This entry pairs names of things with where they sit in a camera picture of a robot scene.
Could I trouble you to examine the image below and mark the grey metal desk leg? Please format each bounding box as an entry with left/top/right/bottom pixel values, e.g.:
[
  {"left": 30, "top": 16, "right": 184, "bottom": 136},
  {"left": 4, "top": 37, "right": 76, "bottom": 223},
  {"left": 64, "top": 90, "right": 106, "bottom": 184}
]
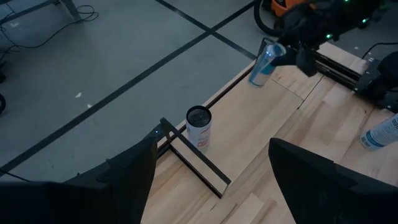
[{"left": 0, "top": 0, "right": 83, "bottom": 25}]

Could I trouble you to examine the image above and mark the white Celsius Peach Vibe can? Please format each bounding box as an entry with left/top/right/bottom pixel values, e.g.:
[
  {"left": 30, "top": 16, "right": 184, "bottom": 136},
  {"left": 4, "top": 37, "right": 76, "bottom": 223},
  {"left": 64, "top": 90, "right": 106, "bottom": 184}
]
[{"left": 185, "top": 105, "right": 213, "bottom": 154}]

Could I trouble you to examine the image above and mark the orange shop vacuum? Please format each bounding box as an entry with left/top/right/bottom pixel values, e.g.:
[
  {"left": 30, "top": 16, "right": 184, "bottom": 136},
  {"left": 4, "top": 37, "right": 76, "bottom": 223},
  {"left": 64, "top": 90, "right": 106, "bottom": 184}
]
[
  {"left": 269, "top": 0, "right": 313, "bottom": 17},
  {"left": 253, "top": 0, "right": 282, "bottom": 39}
]

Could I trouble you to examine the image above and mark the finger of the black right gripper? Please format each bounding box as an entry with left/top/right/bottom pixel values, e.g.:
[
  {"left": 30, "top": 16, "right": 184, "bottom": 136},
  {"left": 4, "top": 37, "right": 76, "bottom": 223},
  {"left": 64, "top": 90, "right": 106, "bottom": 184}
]
[
  {"left": 272, "top": 46, "right": 298, "bottom": 67},
  {"left": 297, "top": 48, "right": 318, "bottom": 78}
]

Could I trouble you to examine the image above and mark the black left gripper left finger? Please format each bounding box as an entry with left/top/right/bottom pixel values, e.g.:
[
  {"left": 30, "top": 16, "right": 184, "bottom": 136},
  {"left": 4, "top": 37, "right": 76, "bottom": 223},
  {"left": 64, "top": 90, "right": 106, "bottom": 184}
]
[{"left": 0, "top": 135, "right": 159, "bottom": 224}]

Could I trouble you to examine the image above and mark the white Celsius Arctic Vibe can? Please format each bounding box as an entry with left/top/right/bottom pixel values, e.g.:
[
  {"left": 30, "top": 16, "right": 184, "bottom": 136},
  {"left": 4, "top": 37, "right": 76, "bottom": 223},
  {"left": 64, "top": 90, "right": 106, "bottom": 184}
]
[{"left": 359, "top": 113, "right": 398, "bottom": 151}]

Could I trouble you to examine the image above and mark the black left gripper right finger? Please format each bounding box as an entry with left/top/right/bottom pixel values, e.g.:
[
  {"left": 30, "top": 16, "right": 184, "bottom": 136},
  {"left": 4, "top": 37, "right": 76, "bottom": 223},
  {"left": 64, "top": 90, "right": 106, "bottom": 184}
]
[{"left": 269, "top": 138, "right": 398, "bottom": 224}]

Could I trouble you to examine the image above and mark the black frame wooden shelf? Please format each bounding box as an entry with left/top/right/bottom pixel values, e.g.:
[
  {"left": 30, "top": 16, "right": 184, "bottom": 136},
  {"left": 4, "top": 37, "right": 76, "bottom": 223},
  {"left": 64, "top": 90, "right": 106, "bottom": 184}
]
[{"left": 157, "top": 37, "right": 305, "bottom": 199}]

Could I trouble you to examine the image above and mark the silver blue Red Bull can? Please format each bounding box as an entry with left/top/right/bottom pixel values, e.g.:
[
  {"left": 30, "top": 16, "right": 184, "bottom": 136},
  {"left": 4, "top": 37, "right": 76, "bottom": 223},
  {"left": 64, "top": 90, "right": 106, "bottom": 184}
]
[{"left": 248, "top": 42, "right": 287, "bottom": 88}]

